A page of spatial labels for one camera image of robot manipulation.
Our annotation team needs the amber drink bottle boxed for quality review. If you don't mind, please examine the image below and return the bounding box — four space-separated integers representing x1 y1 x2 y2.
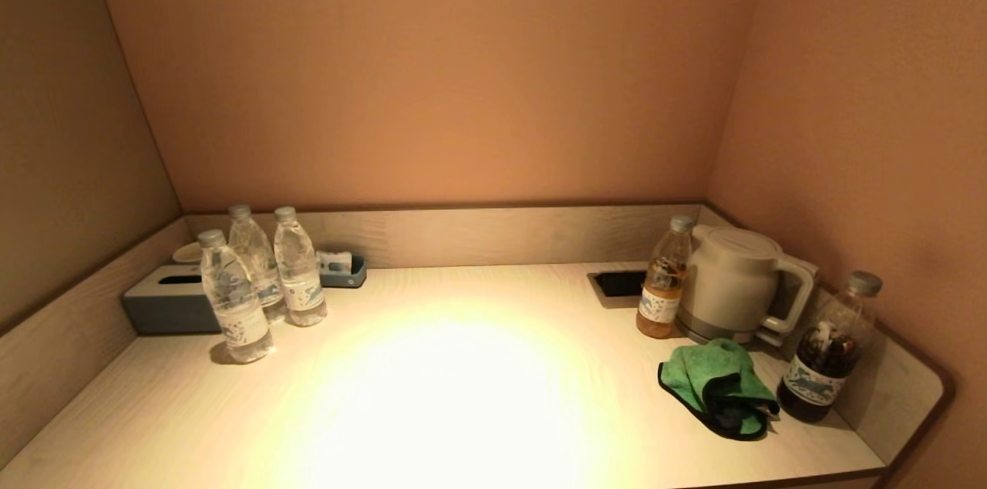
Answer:
636 215 695 339

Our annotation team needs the dark drink bottle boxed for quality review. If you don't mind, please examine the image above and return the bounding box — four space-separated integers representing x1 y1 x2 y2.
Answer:
776 271 884 423

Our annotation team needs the grey tissue box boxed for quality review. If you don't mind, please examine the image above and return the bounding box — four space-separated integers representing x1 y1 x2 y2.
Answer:
122 264 224 336

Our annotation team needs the grey kettle base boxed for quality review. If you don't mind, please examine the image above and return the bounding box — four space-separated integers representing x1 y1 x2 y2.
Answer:
677 314 787 349

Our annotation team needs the clear water bottle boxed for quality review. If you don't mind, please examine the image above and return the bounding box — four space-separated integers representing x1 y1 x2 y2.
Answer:
273 206 328 327
197 229 275 363
228 204 288 324

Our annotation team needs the green microfibre cloth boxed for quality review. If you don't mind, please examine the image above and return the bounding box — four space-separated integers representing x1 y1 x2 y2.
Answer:
657 339 781 441

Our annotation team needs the small blue tray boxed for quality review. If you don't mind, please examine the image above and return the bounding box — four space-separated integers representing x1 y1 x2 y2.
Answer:
318 254 367 289

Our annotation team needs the black recessed table socket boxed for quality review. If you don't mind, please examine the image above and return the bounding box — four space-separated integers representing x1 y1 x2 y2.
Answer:
588 270 648 309

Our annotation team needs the white electric kettle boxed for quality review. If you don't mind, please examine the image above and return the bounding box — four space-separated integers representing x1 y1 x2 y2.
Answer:
677 224 818 347

